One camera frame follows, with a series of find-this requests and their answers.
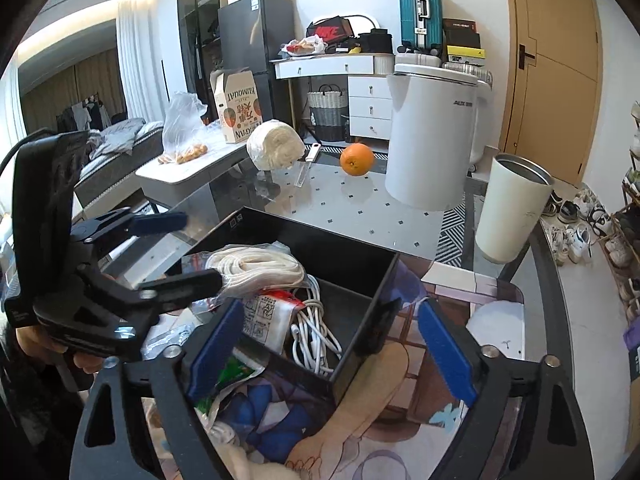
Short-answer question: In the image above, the green white pouch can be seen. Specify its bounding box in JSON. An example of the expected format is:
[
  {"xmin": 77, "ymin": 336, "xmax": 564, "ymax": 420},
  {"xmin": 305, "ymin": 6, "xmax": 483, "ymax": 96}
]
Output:
[{"xmin": 195, "ymin": 348, "xmax": 265, "ymax": 420}]

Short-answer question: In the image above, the white printed pouch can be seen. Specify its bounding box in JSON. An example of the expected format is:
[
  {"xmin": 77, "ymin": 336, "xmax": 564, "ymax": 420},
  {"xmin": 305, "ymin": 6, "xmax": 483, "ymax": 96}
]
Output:
[{"xmin": 243, "ymin": 289, "xmax": 304, "ymax": 354}]

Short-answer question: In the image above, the bagged white rope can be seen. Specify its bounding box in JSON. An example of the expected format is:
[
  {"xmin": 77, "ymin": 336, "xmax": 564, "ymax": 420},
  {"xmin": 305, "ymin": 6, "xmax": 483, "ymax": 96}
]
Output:
[{"xmin": 202, "ymin": 242, "xmax": 307, "ymax": 306}]

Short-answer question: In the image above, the white cable bundle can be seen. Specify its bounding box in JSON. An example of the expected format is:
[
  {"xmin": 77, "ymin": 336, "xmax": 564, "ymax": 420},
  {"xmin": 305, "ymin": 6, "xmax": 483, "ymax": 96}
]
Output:
[{"xmin": 288, "ymin": 274, "xmax": 344, "ymax": 376}]

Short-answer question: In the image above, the black cardboard box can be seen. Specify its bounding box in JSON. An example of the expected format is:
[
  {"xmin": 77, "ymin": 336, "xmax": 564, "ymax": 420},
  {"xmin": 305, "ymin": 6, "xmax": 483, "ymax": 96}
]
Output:
[{"xmin": 164, "ymin": 205, "xmax": 403, "ymax": 406}]

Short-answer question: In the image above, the left hand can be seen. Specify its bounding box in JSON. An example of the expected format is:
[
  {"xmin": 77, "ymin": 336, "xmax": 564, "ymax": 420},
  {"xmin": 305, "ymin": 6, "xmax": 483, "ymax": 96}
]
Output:
[{"xmin": 15, "ymin": 325, "xmax": 104, "ymax": 374}]

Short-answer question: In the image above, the grey side table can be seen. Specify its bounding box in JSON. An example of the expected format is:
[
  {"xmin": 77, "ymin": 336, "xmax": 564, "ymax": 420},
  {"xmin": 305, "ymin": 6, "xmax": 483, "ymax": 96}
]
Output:
[{"xmin": 136, "ymin": 143, "xmax": 247, "ymax": 207}]

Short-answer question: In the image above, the clear bag of snacks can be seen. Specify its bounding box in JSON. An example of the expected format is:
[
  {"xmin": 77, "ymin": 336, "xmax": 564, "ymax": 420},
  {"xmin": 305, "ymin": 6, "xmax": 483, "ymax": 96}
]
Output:
[{"xmin": 158, "ymin": 92, "xmax": 208, "ymax": 165}]

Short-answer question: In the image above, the cream cylindrical cup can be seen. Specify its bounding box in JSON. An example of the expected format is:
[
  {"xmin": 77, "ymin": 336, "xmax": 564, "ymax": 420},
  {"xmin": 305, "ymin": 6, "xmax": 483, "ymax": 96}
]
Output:
[{"xmin": 475, "ymin": 154, "xmax": 554, "ymax": 263}]

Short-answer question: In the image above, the orange fruit carton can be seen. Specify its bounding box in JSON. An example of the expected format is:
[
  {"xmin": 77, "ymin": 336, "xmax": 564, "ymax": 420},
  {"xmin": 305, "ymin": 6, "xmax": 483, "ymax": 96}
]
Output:
[{"xmin": 209, "ymin": 70, "xmax": 262, "ymax": 144}]

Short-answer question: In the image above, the orange fruit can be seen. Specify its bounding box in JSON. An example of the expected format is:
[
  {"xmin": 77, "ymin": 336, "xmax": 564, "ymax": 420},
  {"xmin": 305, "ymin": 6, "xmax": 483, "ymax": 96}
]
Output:
[{"xmin": 340, "ymin": 143, "xmax": 375, "ymax": 177}]

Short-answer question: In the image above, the black refrigerator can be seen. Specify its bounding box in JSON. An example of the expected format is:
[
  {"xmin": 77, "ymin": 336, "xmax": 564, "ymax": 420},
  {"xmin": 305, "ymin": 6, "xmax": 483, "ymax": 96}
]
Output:
[{"xmin": 218, "ymin": 0, "xmax": 295, "ymax": 125}]

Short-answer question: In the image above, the white electric kettle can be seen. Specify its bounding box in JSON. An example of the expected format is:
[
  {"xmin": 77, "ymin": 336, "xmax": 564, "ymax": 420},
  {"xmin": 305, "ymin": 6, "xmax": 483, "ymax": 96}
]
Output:
[{"xmin": 385, "ymin": 61, "xmax": 478, "ymax": 211}]

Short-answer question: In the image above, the woven basket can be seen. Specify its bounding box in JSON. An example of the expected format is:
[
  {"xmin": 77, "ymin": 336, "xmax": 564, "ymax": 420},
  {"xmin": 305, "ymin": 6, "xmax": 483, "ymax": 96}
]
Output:
[{"xmin": 307, "ymin": 84, "xmax": 348, "ymax": 142}]

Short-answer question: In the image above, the wooden door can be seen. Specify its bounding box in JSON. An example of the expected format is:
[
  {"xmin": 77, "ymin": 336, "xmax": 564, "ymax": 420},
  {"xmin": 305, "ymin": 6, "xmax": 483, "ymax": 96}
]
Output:
[{"xmin": 499, "ymin": 0, "xmax": 602, "ymax": 185}]

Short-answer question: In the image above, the white drawer desk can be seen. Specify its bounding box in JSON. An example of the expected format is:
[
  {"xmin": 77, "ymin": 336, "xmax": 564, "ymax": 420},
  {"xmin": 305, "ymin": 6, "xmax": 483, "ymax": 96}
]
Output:
[{"xmin": 273, "ymin": 53, "xmax": 395, "ymax": 141}]

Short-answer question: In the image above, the red black bag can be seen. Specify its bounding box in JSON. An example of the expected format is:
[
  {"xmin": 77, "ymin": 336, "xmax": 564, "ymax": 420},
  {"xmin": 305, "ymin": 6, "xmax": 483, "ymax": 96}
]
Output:
[{"xmin": 306, "ymin": 16, "xmax": 355, "ymax": 44}]

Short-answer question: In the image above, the teal suitcase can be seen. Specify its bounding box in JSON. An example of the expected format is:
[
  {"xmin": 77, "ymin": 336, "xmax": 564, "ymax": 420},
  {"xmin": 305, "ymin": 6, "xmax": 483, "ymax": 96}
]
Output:
[{"xmin": 398, "ymin": 0, "xmax": 444, "ymax": 56}]

